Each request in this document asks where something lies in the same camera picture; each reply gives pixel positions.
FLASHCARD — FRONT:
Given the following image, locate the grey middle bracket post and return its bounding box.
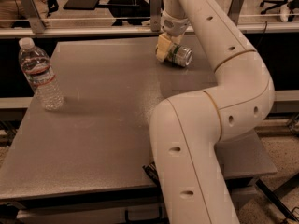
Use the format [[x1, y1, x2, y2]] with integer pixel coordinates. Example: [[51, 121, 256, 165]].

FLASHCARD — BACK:
[[150, 0, 162, 32]]

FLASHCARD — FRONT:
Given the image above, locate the grey right bracket post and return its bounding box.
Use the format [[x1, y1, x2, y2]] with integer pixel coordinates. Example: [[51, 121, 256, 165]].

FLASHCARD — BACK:
[[228, 0, 245, 25]]

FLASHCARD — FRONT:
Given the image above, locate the dark table in background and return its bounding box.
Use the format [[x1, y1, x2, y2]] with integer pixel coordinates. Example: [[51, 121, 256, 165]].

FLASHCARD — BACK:
[[63, 0, 150, 27]]

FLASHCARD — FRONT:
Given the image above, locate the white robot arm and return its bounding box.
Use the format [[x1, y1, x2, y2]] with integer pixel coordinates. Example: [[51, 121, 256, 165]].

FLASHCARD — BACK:
[[149, 0, 275, 224]]

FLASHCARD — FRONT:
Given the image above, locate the clear plastic water bottle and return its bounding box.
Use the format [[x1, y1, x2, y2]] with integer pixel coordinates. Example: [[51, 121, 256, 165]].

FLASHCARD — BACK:
[[19, 37, 64, 111]]

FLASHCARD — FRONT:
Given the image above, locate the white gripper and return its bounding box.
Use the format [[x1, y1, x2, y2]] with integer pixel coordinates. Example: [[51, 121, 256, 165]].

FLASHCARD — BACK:
[[156, 10, 189, 62]]

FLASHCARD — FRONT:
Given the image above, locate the grey left bracket post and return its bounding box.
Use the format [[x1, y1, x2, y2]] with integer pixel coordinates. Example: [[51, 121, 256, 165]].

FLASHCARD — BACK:
[[20, 0, 46, 34]]

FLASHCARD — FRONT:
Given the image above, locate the silver green 7up can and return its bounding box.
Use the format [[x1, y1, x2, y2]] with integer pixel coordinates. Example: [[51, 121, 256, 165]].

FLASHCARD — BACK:
[[166, 44, 192, 67]]

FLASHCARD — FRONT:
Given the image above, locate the black snack bar packet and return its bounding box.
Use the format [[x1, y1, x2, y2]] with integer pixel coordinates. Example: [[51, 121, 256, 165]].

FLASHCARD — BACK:
[[143, 162, 160, 187]]

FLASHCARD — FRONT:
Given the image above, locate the person in beige trousers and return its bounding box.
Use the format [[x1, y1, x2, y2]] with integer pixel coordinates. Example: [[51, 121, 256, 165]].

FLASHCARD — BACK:
[[0, 0, 59, 28]]

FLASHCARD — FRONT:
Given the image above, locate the grey bracket post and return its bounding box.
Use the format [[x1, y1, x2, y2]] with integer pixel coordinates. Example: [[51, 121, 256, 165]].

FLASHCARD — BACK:
[[150, 0, 162, 32], [228, 0, 245, 25], [20, 0, 46, 34]]

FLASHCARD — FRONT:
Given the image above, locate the black drawer handle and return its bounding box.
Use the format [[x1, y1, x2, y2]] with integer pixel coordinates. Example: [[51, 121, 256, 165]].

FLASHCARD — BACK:
[[124, 205, 164, 224]]

